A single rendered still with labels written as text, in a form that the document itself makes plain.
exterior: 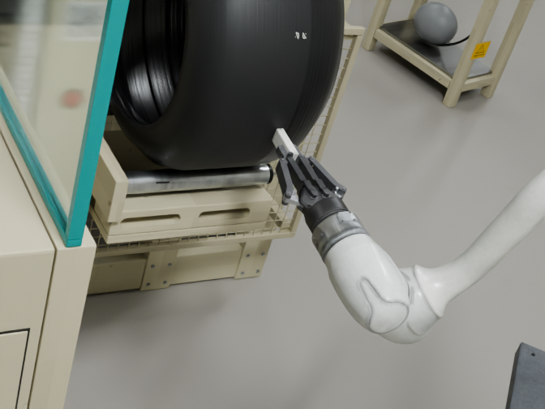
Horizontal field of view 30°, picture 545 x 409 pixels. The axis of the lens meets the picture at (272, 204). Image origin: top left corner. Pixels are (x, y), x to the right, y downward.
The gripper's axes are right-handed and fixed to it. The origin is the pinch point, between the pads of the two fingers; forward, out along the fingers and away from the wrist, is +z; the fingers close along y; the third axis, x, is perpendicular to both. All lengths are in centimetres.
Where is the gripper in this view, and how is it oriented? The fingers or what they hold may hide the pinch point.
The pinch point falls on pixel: (285, 147)
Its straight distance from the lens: 185.5
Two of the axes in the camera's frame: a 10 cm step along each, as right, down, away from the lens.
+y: -8.6, 0.8, -5.0
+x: -3.1, 7.0, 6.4
